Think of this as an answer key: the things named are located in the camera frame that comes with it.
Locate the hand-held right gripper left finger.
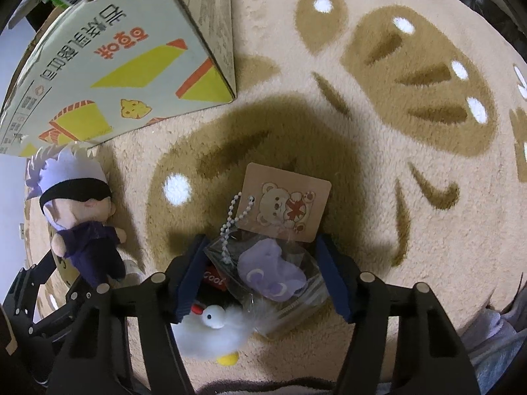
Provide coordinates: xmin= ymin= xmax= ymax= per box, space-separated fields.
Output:
xmin=47 ymin=234 xmax=208 ymax=395

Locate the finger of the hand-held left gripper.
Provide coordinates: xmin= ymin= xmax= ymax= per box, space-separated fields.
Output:
xmin=10 ymin=250 xmax=57 ymax=297
xmin=31 ymin=275 xmax=101 ymax=338

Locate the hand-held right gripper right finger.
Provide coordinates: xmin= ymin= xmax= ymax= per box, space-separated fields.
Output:
xmin=315 ymin=234 xmax=482 ymax=395

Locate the white duck plush toy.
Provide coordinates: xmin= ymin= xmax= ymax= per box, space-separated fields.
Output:
xmin=171 ymin=302 xmax=281 ymax=367

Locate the bagged purple plush toy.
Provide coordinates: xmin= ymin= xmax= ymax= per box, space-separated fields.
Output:
xmin=204 ymin=230 xmax=330 ymax=334

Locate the lavender-haired plush doll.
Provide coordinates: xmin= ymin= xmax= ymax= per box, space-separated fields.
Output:
xmin=25 ymin=144 xmax=145 ymax=289

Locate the printed cardboard box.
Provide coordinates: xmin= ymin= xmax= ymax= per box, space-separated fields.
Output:
xmin=0 ymin=0 xmax=237 ymax=158

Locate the red label packet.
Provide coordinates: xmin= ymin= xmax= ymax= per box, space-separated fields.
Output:
xmin=202 ymin=261 xmax=227 ymax=293

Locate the bear print tag card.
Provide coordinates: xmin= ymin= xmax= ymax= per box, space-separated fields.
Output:
xmin=240 ymin=163 xmax=332 ymax=243

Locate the beige patterned blanket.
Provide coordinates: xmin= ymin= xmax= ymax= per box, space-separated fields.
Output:
xmin=22 ymin=0 xmax=527 ymax=391

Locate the grey cloth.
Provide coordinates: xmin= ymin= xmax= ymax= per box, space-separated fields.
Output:
xmin=459 ymin=272 xmax=527 ymax=395

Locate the silver ball chain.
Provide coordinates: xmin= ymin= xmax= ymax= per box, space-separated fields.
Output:
xmin=221 ymin=191 xmax=254 ymax=264

